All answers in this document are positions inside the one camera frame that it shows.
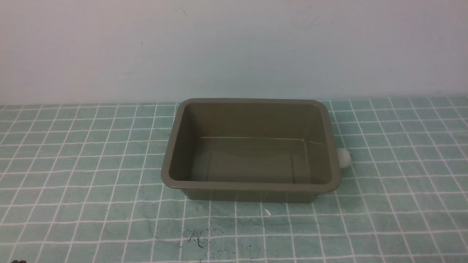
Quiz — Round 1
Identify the olive green plastic bin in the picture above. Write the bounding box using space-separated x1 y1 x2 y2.
161 98 341 203

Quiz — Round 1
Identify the green white grid tablecloth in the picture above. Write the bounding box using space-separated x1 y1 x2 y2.
0 96 468 263

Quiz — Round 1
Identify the white ping-pong ball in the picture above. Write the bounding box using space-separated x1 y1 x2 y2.
337 148 352 169

